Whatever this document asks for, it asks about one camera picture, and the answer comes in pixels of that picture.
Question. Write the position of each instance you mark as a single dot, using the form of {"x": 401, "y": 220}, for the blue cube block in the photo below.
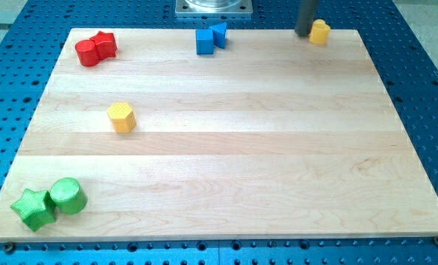
{"x": 204, "y": 41}

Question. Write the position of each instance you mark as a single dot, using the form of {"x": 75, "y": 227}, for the yellow hexagon block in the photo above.
{"x": 122, "y": 117}

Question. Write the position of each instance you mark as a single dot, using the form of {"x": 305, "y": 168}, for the light wooden board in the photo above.
{"x": 271, "y": 137}

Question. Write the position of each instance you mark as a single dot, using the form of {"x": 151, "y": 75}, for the blue triangle block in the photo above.
{"x": 219, "y": 34}

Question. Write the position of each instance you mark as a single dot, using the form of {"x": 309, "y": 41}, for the red star block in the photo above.
{"x": 105, "y": 44}

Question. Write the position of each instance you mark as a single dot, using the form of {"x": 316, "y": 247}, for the yellow heart block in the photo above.
{"x": 319, "y": 32}

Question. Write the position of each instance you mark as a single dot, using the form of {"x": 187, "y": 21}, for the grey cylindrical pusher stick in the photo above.
{"x": 305, "y": 17}

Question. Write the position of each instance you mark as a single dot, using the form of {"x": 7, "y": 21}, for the red cylinder block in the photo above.
{"x": 87, "y": 53}

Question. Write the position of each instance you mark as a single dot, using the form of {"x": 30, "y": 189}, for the green cylinder block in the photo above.
{"x": 68, "y": 196}

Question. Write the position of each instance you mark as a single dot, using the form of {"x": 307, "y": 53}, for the green star block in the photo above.
{"x": 35, "y": 209}

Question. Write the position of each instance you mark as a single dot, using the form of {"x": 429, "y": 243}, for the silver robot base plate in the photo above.
{"x": 193, "y": 8}

